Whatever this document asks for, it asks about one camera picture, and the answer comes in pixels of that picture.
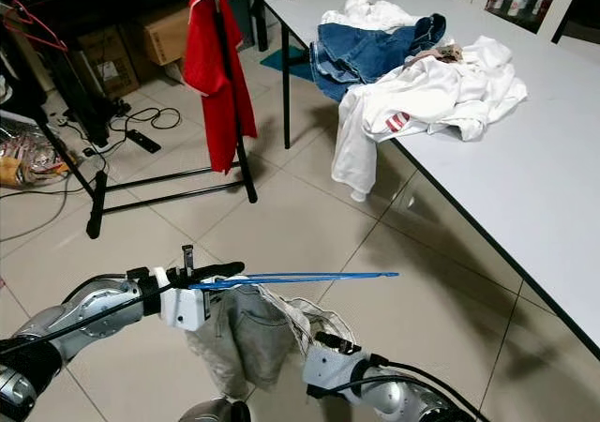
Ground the blue plastic clothes hanger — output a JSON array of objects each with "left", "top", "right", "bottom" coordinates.
[{"left": 192, "top": 272, "right": 400, "bottom": 290}]

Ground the cream denim jacket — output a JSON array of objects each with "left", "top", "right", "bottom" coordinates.
[{"left": 186, "top": 286, "right": 329, "bottom": 399}]

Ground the white polo shirt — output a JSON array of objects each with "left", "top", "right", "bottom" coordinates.
[{"left": 331, "top": 36, "right": 529, "bottom": 203}]

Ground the red clothes hanger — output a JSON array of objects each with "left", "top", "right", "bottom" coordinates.
[{"left": 5, "top": 0, "right": 68, "bottom": 53}]

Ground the grey robot leg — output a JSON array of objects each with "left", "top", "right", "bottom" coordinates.
[{"left": 178, "top": 399, "right": 249, "bottom": 422}]

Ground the black power strip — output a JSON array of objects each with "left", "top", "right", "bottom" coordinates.
[{"left": 127, "top": 128, "right": 162, "bottom": 154}]

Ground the clear plastic bag of goods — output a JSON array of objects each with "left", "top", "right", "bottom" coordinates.
[{"left": 0, "top": 113, "right": 68, "bottom": 188}]

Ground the red jacket with white trim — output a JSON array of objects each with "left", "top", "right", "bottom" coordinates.
[{"left": 183, "top": 0, "right": 257, "bottom": 174}]

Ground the blue denim jacket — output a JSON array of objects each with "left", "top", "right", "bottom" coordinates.
[{"left": 309, "top": 12, "right": 447, "bottom": 102}]

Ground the white table with black legs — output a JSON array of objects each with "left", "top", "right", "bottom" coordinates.
[{"left": 264, "top": 0, "right": 600, "bottom": 362}]

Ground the crumpled white shirt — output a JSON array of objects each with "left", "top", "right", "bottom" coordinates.
[{"left": 321, "top": 0, "right": 418, "bottom": 34}]

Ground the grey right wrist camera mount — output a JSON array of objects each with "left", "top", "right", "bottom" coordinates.
[{"left": 302, "top": 345, "right": 359, "bottom": 392}]

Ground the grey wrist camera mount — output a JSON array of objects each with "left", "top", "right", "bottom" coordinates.
[
  {"left": 302, "top": 345, "right": 359, "bottom": 392},
  {"left": 159, "top": 286, "right": 212, "bottom": 332}
]

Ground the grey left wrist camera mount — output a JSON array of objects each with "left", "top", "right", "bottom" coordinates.
[{"left": 159, "top": 286, "right": 212, "bottom": 332}]

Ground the black floor cable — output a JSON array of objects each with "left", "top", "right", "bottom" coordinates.
[{"left": 129, "top": 106, "right": 182, "bottom": 132}]

